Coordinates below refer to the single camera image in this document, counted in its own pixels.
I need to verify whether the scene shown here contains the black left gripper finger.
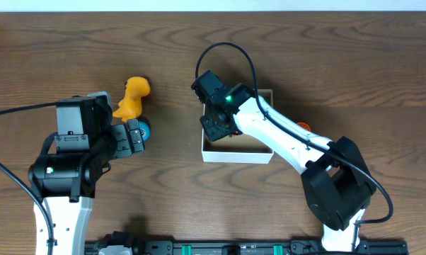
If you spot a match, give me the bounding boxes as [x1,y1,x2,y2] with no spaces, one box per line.
[111,124,132,159]
[127,119,145,153]

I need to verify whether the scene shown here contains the blue ball with face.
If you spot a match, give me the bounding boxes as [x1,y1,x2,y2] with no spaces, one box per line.
[139,121,151,142]

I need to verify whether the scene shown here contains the white cardboard box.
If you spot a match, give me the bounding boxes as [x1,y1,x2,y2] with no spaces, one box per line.
[201,88,275,165]

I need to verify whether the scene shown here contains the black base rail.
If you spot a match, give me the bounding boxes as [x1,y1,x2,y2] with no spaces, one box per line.
[84,230,410,255]

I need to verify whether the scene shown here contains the orange toy dinosaur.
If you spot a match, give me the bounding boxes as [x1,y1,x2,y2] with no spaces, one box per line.
[113,76,151,122]

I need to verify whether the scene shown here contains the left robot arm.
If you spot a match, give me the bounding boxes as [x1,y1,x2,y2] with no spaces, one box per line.
[28,119,151,254]

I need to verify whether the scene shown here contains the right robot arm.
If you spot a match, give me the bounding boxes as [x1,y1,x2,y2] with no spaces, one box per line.
[198,84,377,252]

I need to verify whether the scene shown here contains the orange round disc toy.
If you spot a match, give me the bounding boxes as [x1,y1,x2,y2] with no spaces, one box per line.
[297,122,311,132]

